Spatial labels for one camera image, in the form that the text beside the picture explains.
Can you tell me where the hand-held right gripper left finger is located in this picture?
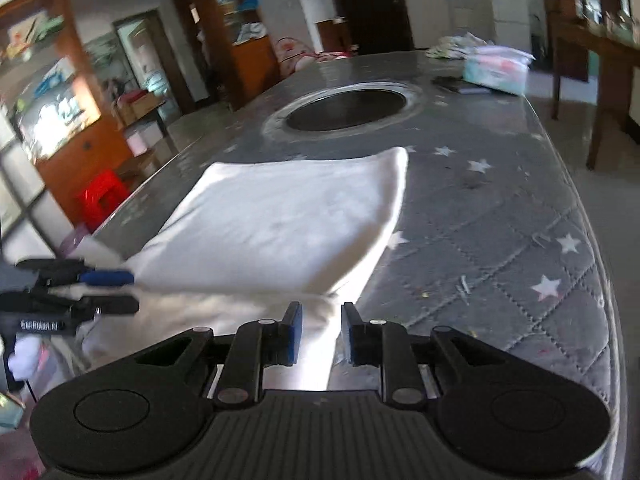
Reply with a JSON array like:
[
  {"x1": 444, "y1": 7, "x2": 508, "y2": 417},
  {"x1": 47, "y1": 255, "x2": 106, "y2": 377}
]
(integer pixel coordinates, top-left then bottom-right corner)
[{"x1": 134, "y1": 302, "x2": 304, "y2": 409}]

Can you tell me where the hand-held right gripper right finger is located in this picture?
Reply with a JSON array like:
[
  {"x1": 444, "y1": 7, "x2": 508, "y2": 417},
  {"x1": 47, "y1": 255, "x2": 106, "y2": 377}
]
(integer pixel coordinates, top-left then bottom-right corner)
[{"x1": 342, "y1": 302, "x2": 506, "y2": 408}]

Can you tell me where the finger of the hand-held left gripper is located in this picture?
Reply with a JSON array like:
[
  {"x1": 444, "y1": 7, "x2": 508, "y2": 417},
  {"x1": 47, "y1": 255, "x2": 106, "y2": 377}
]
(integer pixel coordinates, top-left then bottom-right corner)
[
  {"x1": 16, "y1": 258, "x2": 136, "y2": 287},
  {"x1": 0, "y1": 292, "x2": 141, "y2": 323}
]

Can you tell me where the white garment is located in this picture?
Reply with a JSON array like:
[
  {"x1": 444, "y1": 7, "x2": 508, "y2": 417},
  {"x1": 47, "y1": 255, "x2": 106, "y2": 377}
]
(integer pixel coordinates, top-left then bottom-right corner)
[{"x1": 75, "y1": 146, "x2": 410, "y2": 392}]

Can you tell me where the red plastic stool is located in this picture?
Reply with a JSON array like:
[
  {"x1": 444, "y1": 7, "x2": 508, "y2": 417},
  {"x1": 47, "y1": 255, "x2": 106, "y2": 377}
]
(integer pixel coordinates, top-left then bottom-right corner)
[{"x1": 76, "y1": 170, "x2": 132, "y2": 233}]

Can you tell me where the wooden glass-front cabinet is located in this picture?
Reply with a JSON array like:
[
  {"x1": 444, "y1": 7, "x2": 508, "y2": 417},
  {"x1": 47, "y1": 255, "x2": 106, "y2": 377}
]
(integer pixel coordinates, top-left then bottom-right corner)
[{"x1": 0, "y1": 0, "x2": 132, "y2": 241}]

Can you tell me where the white storage box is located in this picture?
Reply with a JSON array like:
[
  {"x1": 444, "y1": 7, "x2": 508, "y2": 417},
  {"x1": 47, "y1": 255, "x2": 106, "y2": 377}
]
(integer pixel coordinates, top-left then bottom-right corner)
[{"x1": 125, "y1": 122, "x2": 170, "y2": 157}]

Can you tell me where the grey star quilted table cover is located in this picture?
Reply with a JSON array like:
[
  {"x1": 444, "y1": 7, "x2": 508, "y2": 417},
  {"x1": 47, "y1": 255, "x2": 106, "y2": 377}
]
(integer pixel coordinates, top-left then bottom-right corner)
[{"x1": 92, "y1": 50, "x2": 623, "y2": 480}]

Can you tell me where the cardboard box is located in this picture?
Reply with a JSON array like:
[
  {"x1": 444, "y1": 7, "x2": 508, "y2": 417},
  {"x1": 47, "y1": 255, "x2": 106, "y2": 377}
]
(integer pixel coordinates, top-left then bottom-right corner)
[{"x1": 122, "y1": 92, "x2": 167, "y2": 126}]

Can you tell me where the round black built-in cooktop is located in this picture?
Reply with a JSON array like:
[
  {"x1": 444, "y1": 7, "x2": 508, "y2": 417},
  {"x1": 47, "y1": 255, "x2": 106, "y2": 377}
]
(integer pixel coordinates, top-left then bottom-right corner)
[{"x1": 262, "y1": 80, "x2": 425, "y2": 136}]

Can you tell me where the open interior door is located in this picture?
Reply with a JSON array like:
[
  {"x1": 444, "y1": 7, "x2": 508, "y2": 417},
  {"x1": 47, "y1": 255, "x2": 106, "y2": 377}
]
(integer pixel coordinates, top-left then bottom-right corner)
[{"x1": 114, "y1": 10, "x2": 193, "y2": 116}]

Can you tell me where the tall wooden display cabinet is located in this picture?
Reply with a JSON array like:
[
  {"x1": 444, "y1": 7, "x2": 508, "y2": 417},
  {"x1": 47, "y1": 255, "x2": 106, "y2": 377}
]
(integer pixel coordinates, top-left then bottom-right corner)
[{"x1": 182, "y1": 0, "x2": 282, "y2": 111}]

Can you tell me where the black flat remote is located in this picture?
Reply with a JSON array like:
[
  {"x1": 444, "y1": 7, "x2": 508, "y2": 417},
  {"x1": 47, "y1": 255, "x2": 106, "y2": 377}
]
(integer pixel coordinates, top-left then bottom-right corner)
[{"x1": 432, "y1": 76, "x2": 492, "y2": 96}]

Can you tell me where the white plastic bag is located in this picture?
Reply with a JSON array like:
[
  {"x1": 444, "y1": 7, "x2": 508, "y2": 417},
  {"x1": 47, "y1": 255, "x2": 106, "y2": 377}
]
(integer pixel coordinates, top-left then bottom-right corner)
[{"x1": 235, "y1": 22, "x2": 267, "y2": 45}]

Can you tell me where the pastel tissue pack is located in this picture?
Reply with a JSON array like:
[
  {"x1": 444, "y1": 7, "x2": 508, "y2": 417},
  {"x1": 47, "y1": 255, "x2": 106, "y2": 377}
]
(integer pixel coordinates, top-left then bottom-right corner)
[{"x1": 462, "y1": 44, "x2": 535, "y2": 97}]

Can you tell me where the small wooden side cabinet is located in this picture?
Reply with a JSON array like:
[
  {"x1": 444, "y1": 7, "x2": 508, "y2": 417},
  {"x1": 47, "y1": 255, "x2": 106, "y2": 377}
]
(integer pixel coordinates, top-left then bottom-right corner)
[{"x1": 315, "y1": 17, "x2": 362, "y2": 56}]

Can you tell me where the patterned cloth heap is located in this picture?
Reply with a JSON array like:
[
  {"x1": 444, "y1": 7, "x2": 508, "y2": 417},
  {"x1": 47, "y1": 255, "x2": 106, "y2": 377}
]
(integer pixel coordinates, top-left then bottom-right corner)
[{"x1": 425, "y1": 31, "x2": 496, "y2": 61}]

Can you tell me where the dark wooden door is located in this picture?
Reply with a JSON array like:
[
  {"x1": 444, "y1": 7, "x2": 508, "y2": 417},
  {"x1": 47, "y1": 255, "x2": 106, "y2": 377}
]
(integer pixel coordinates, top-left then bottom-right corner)
[{"x1": 324, "y1": 0, "x2": 416, "y2": 56}]

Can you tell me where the white refrigerator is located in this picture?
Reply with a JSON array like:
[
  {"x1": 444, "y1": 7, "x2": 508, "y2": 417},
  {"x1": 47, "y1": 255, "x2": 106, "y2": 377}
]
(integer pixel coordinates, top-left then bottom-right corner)
[{"x1": 482, "y1": 0, "x2": 533, "y2": 56}]

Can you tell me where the wooden console table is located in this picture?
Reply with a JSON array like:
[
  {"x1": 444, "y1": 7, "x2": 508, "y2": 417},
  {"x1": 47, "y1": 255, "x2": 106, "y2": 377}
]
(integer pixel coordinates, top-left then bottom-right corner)
[{"x1": 547, "y1": 12, "x2": 640, "y2": 171}]

